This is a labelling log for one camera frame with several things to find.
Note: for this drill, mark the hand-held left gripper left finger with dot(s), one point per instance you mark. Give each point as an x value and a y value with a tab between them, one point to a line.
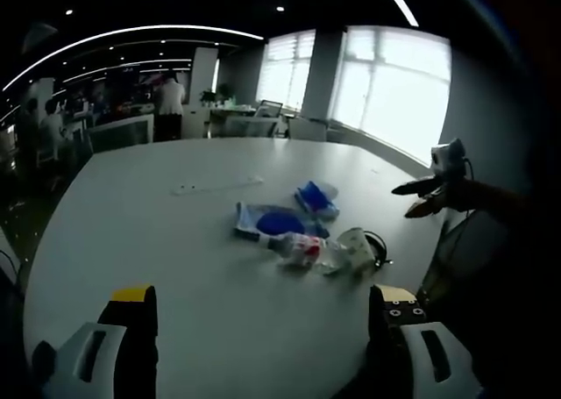
109	355

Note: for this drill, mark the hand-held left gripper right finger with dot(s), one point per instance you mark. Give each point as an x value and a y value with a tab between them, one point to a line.
412	355

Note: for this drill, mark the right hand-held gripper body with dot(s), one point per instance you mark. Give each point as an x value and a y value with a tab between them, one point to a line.
448	158

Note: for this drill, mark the white paper cup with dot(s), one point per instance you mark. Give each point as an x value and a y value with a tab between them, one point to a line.
358	251

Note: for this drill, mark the small blue snack packet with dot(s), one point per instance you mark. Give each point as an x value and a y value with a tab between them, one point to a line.
316	199

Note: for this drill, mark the clear plastic bottle red label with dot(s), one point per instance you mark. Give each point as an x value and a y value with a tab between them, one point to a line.
302	247

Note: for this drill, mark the large blue white packet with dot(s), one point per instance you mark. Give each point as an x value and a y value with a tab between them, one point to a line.
274	220

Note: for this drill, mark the black mesh chair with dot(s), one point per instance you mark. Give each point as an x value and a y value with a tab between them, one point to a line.
464	254

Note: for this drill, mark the white table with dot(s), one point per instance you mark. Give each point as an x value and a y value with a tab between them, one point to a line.
175	250

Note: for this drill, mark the office chair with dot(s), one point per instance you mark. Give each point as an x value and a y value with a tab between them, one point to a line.
268	116

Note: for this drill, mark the green potted plant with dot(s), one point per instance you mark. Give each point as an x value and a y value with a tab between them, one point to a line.
215	94

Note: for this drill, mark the white partition desk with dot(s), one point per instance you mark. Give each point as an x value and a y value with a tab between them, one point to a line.
122	129

